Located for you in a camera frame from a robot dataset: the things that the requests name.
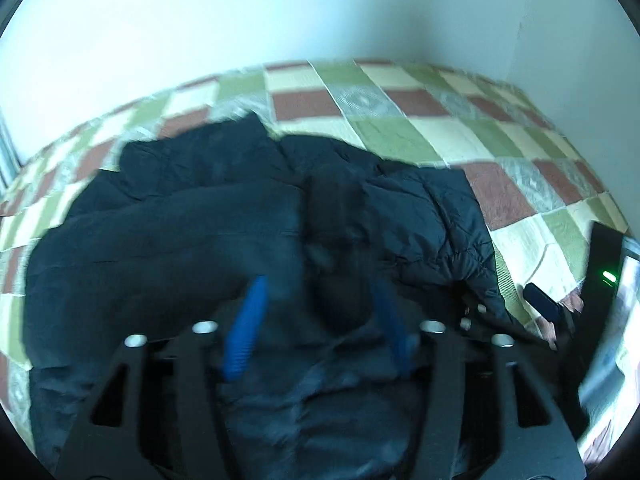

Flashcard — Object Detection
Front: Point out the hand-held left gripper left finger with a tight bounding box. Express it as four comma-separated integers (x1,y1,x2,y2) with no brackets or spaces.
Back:
55,275,269,480

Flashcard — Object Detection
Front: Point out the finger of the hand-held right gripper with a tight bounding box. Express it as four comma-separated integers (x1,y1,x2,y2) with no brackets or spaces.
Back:
522,283,563,322

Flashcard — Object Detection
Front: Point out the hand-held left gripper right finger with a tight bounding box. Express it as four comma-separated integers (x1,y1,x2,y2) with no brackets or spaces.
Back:
372,280,587,480

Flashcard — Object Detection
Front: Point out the dark navy puffer jacket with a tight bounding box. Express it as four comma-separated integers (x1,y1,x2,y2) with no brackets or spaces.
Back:
22,110,551,480

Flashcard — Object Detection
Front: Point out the checkered green red bed blanket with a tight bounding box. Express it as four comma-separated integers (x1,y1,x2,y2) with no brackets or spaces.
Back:
0,60,640,467

